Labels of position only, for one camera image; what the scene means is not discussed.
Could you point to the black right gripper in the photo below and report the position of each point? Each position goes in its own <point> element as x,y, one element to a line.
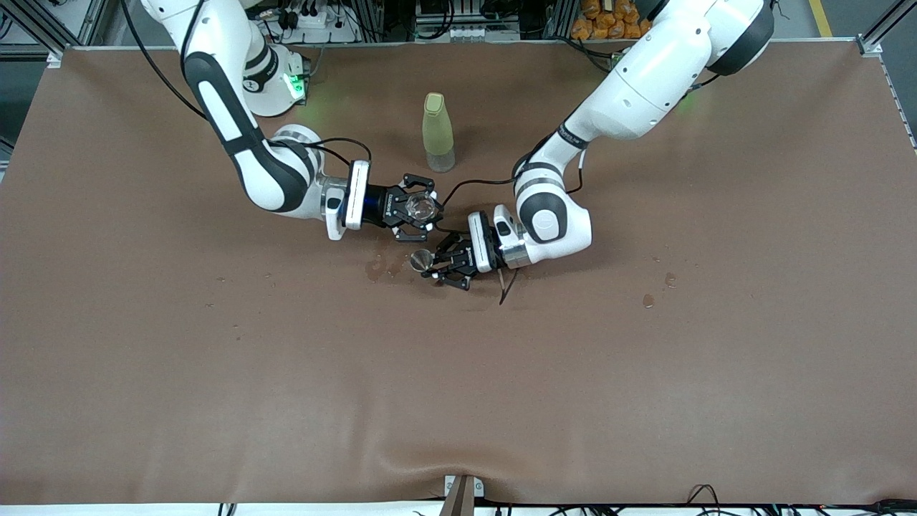
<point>380,206</point>

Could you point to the aluminium frame profile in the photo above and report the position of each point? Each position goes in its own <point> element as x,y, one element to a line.
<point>885,25</point>
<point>41,27</point>

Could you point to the orange snack packs pile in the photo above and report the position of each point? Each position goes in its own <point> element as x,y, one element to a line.
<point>598,20</point>

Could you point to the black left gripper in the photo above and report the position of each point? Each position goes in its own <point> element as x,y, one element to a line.
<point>462,258</point>

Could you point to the metal jigger measuring cup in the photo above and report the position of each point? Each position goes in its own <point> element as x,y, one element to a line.
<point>421,259</point>

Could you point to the brown liquid spill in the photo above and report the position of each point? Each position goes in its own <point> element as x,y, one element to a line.
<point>376,269</point>

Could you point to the brown table mat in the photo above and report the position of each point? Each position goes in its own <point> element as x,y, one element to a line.
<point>458,373</point>

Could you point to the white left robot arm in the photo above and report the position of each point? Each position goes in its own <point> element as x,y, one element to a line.
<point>645,79</point>

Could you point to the clear glass cup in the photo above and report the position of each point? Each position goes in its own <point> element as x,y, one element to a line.
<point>423,208</point>

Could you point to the grey control box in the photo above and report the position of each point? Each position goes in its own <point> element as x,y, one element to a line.
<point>466,32</point>

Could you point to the white power strip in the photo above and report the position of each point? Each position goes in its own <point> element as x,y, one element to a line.
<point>315,20</point>

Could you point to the yellow-green bottle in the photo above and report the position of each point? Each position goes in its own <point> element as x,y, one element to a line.
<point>437,129</point>

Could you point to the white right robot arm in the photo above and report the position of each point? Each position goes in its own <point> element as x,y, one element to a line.
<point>265,179</point>

